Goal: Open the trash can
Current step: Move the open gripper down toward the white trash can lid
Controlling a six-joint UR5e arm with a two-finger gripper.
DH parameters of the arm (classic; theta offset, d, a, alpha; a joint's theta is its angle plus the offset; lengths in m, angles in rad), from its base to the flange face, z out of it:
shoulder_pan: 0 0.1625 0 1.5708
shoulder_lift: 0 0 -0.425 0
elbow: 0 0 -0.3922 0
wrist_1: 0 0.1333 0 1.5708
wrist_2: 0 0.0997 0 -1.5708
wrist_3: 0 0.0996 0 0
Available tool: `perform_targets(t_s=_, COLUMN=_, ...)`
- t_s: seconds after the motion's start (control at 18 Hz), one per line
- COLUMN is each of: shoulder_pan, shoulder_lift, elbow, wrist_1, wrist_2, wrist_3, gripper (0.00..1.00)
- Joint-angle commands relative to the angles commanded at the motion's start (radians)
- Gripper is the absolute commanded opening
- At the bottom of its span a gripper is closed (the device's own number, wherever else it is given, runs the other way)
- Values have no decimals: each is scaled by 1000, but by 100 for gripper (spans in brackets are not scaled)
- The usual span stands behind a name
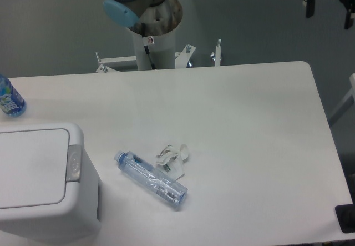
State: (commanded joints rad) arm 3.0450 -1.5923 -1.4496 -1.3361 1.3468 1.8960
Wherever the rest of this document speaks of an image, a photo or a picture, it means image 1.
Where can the crumpled white paper trash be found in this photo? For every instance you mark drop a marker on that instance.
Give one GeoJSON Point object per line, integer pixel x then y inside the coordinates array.
{"type": "Point", "coordinates": [171, 161]}

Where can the grey trash can push button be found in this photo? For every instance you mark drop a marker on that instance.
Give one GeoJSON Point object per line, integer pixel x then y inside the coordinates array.
{"type": "Point", "coordinates": [74, 160]}

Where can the white trash can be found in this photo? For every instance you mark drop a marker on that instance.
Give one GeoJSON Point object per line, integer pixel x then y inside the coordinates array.
{"type": "Point", "coordinates": [36, 201]}

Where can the black clamp at table edge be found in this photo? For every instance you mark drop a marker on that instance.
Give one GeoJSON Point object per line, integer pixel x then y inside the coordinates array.
{"type": "Point", "coordinates": [345, 216]}

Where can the empty clear plastic bottle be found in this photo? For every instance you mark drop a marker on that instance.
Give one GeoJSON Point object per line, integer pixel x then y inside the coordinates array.
{"type": "Point", "coordinates": [151, 178]}

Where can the blue labelled water bottle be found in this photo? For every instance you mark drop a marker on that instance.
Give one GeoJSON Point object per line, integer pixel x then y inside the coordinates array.
{"type": "Point", "coordinates": [12, 103]}

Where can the white frame at right edge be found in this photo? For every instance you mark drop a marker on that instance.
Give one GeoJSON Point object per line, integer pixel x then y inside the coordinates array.
{"type": "Point", "coordinates": [343, 105]}

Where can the white pedestal base frame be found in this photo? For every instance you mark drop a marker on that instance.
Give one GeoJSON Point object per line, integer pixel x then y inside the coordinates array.
{"type": "Point", "coordinates": [148, 60]}

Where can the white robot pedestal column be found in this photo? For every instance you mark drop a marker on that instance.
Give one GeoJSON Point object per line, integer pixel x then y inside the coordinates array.
{"type": "Point", "coordinates": [157, 27]}

